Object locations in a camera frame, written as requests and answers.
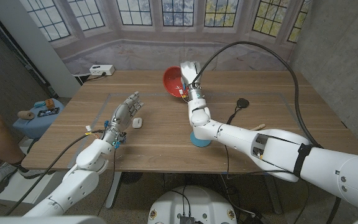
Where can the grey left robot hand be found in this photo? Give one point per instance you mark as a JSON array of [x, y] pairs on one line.
[[123, 116]]

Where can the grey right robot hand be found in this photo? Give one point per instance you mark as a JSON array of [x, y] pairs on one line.
[[191, 73]]

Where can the red bowl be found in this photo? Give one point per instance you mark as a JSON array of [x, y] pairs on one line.
[[171, 81]]

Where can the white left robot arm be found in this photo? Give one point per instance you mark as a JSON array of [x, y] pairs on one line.
[[79, 183]]

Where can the blue round lid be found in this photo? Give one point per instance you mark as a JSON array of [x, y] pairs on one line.
[[199, 143]]

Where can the colourful toy maraca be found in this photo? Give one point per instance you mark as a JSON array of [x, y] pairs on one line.
[[258, 127]]

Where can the small white oval device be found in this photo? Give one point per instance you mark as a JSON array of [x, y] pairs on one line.
[[137, 123]]

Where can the white power strip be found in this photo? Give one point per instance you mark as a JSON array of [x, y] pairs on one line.
[[102, 70]]

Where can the printed window backdrop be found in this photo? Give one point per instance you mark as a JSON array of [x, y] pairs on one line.
[[135, 53]]

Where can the black round fan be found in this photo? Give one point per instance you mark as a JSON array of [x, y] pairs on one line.
[[131, 177]]

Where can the grey table leg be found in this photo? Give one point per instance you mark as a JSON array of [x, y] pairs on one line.
[[113, 189], [273, 194]]

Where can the orange block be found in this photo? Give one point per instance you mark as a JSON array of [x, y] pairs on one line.
[[50, 104]]

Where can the black remote control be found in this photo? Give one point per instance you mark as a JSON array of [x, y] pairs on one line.
[[48, 112]]

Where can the teal small object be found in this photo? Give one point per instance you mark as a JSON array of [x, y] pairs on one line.
[[39, 104]]

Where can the light blue stool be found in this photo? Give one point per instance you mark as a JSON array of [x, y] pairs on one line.
[[36, 126]]

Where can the brown twine ball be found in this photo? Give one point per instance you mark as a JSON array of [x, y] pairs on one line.
[[26, 115]]

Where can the white column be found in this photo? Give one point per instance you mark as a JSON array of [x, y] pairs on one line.
[[42, 49]]

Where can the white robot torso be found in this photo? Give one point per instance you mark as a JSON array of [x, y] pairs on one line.
[[194, 202]]

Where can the grey finned torso module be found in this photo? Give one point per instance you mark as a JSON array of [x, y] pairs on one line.
[[187, 220]]

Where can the white floor mat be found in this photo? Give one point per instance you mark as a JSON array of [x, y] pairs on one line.
[[20, 186]]

